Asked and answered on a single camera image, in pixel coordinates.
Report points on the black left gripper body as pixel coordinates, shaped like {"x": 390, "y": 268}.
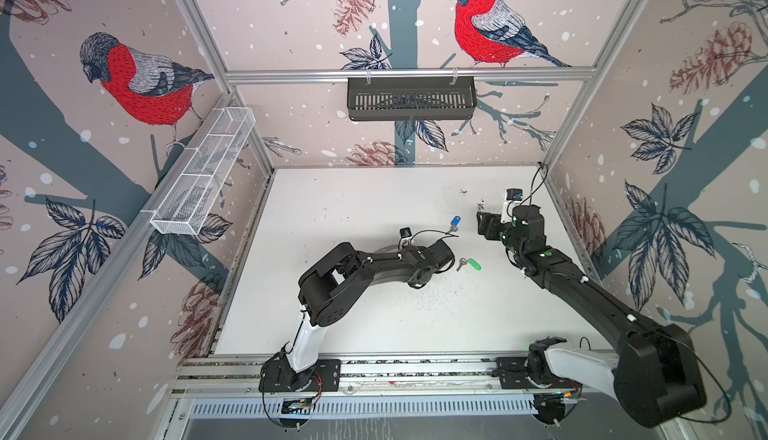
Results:
{"x": 429, "y": 279}

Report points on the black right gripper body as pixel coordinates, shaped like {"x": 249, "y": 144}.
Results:
{"x": 498, "y": 229}

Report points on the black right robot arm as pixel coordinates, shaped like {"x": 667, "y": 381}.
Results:
{"x": 652, "y": 371}

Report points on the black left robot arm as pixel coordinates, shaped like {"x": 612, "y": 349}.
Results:
{"x": 327, "y": 292}

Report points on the small circuit board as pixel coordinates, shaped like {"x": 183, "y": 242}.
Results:
{"x": 301, "y": 407}

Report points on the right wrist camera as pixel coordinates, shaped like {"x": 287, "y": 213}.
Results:
{"x": 514, "y": 195}

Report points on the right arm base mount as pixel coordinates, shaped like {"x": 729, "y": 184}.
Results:
{"x": 512, "y": 373}

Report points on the black wall basket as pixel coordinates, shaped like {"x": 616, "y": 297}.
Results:
{"x": 411, "y": 99}

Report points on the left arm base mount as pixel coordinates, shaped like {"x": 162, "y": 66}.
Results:
{"x": 277, "y": 376}

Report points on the white wire mesh basket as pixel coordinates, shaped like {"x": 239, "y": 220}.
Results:
{"x": 193, "y": 194}

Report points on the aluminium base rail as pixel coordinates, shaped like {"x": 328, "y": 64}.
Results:
{"x": 370, "y": 387}

